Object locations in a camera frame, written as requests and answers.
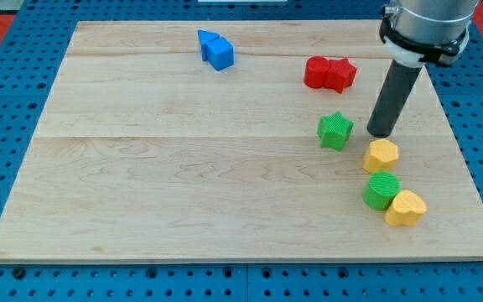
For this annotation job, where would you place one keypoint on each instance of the red star block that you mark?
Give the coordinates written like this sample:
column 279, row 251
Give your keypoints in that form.
column 340, row 75

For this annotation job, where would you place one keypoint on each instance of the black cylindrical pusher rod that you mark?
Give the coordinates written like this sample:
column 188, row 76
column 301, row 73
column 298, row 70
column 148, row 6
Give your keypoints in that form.
column 395, row 90

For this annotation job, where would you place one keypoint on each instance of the yellow heart block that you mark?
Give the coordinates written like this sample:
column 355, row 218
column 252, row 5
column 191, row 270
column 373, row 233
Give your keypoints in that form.
column 407, row 209

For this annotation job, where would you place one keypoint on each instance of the yellow hexagon block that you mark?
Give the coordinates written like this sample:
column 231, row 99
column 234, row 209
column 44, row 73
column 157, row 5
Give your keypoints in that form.
column 380, row 155

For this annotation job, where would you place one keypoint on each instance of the green cylinder block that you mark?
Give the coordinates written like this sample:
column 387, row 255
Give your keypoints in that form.
column 380, row 190

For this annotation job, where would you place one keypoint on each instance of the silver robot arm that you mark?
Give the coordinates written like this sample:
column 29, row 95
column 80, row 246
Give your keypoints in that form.
column 416, row 32

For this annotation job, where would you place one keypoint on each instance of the wooden board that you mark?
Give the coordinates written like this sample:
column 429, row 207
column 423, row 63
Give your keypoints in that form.
column 145, row 154

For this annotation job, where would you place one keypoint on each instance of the blue triangle block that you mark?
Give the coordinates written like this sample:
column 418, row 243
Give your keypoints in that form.
column 204, row 38

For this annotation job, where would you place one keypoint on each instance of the blue cube block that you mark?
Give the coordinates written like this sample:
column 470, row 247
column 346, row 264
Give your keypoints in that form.
column 220, row 53

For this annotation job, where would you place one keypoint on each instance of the green star block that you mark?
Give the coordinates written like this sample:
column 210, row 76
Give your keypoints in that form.
column 334, row 130

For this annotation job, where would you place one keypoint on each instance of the red cylinder block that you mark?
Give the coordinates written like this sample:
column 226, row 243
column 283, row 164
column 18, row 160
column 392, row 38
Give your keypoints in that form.
column 316, row 70

